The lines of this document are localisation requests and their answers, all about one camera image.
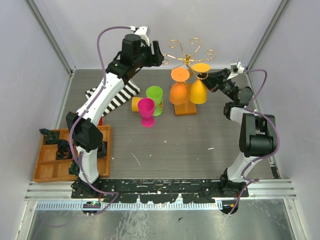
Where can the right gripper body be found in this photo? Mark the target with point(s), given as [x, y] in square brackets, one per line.
[228, 88]

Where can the green plastic wine glass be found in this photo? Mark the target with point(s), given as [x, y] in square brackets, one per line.
[156, 94]

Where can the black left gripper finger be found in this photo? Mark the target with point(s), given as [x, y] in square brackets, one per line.
[156, 49]
[158, 59]

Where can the white slotted cable duct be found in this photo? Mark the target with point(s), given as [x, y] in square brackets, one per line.
[80, 205]

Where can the orange plastic wine glass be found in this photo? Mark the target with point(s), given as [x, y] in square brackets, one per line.
[178, 91]

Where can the yellow plastic wine glass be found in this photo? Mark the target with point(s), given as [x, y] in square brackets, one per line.
[134, 103]

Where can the gold wire wine glass rack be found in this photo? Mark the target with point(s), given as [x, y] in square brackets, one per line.
[188, 91]

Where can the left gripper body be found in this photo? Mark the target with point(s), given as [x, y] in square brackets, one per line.
[146, 53]

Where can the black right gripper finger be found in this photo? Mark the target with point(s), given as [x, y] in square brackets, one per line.
[224, 73]
[214, 84]

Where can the rolled blue-yellow tie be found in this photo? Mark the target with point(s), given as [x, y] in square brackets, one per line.
[73, 169]

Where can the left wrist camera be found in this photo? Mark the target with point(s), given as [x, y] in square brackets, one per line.
[141, 31]

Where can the wooden compartment tray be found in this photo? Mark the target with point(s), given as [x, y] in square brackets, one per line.
[49, 168]

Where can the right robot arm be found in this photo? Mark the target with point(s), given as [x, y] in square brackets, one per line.
[258, 138]

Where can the magenta plastic wine glass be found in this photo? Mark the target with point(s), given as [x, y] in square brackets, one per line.
[146, 109]

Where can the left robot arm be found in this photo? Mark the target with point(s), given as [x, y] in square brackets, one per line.
[84, 136]

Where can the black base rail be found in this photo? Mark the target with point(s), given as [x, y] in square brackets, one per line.
[157, 191]

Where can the red plastic wine glass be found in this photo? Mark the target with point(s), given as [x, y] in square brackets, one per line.
[100, 123]

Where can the rolled dark orange-floral tie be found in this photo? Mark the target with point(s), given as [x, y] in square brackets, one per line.
[50, 137]

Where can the yellow-orange plastic wine glass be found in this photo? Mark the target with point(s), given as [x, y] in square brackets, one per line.
[198, 91]

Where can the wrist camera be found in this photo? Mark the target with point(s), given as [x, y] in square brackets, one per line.
[235, 70]
[141, 31]

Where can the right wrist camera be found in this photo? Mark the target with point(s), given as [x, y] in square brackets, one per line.
[235, 70]

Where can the black white striped cloth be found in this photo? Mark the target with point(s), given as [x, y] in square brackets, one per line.
[129, 91]

